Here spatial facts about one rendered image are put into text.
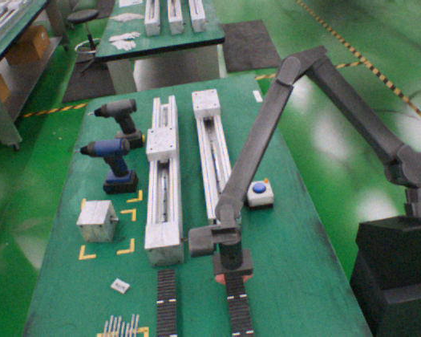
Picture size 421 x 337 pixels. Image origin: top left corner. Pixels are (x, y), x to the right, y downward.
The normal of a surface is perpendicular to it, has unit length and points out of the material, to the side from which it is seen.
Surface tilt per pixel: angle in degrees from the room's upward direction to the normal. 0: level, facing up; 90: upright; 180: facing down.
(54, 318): 0
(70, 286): 0
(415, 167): 45
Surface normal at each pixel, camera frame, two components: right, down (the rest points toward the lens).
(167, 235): -0.11, -0.76
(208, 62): 0.11, 0.63
